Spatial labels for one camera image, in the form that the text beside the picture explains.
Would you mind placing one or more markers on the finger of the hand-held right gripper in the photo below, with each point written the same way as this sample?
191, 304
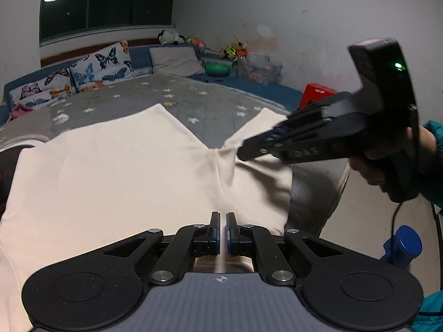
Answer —
256, 148
308, 112

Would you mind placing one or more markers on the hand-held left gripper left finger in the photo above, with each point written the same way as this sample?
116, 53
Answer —
217, 239

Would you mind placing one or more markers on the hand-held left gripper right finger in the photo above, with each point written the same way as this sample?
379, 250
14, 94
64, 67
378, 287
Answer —
228, 239

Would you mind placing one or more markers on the cream pants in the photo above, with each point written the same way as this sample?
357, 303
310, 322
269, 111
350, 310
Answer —
114, 173

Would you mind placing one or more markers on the person's right forearm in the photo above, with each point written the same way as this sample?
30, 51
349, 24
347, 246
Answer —
432, 179

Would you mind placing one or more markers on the person's right hand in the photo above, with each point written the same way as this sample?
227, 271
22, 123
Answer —
375, 169

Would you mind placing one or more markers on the red box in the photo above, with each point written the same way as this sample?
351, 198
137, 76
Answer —
316, 93

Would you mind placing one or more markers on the blue bed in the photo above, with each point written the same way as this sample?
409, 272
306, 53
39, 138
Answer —
277, 93

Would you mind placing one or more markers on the clear plastic box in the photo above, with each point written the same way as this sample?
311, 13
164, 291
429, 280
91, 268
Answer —
259, 69

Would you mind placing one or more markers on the grey star blanket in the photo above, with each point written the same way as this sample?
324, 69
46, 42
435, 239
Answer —
207, 102

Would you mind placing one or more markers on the green bowl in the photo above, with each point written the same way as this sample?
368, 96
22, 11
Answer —
218, 69

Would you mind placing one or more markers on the orange plush toy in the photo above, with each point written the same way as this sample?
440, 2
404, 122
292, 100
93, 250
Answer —
242, 50

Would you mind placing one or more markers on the yellow green plush toy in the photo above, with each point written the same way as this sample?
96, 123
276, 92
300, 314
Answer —
228, 52

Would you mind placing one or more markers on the grey pillow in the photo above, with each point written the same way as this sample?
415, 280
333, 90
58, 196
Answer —
176, 60

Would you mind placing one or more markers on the pink plush toy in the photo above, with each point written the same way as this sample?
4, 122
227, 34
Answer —
196, 42

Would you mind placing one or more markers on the black and white plush toy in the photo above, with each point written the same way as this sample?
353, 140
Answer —
170, 37

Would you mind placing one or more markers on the blue plastic object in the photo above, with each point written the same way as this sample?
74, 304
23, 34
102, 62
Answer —
405, 243

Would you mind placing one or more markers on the large butterfly pillow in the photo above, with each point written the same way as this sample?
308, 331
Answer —
105, 64

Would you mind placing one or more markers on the window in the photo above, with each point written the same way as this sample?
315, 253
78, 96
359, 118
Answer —
110, 3

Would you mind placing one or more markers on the teal jacket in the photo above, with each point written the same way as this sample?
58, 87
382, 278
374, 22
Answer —
431, 314

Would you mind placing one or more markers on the dark cloth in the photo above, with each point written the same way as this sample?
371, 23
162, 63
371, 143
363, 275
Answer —
7, 176

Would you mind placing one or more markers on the small butterfly pillow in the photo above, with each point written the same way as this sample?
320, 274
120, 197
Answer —
41, 91

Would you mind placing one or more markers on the pink cloth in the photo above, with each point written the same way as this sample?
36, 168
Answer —
21, 111

